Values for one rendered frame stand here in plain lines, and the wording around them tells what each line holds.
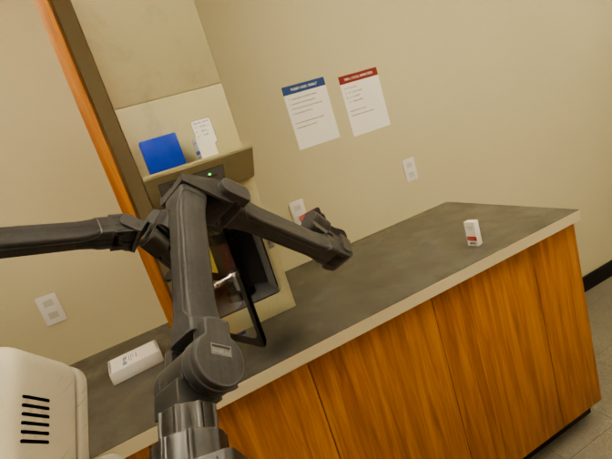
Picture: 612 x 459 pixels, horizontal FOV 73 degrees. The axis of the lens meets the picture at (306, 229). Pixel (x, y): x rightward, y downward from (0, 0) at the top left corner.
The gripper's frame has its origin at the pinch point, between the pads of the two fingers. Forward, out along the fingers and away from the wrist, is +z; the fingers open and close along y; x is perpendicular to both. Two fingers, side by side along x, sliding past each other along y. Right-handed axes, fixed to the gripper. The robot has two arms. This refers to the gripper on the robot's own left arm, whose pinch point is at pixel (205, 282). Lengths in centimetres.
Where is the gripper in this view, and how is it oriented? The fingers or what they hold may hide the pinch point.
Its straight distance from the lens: 113.5
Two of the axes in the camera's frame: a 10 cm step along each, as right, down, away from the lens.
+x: 6.9, -1.0, -7.2
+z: 6.0, 6.4, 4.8
